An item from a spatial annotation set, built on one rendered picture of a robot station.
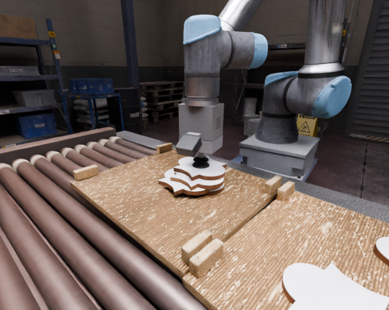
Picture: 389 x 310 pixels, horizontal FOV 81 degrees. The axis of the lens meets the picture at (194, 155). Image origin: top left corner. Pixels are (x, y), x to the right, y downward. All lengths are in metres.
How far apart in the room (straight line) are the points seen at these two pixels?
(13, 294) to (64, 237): 0.11
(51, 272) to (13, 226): 0.18
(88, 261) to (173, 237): 0.14
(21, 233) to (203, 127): 0.40
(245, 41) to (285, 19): 4.82
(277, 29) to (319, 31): 4.64
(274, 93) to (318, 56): 0.17
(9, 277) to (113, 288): 0.16
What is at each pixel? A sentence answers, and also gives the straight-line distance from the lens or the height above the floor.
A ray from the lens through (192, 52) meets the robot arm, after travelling 0.48.
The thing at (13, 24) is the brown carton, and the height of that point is 1.78.
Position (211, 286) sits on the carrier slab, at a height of 0.94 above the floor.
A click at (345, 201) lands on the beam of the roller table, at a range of 0.65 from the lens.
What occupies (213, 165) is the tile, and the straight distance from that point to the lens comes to 0.56.
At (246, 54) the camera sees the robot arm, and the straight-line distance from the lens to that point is 0.54.
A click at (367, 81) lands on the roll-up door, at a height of 1.00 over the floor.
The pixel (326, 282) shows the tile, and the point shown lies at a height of 0.95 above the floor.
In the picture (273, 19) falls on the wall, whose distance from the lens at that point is 5.42.
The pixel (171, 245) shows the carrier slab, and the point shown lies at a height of 0.94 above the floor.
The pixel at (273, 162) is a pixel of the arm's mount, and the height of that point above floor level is 0.91.
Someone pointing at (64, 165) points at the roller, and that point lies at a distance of 0.85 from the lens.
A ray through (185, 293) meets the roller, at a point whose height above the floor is 0.92.
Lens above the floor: 1.21
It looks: 21 degrees down
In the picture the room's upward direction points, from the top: straight up
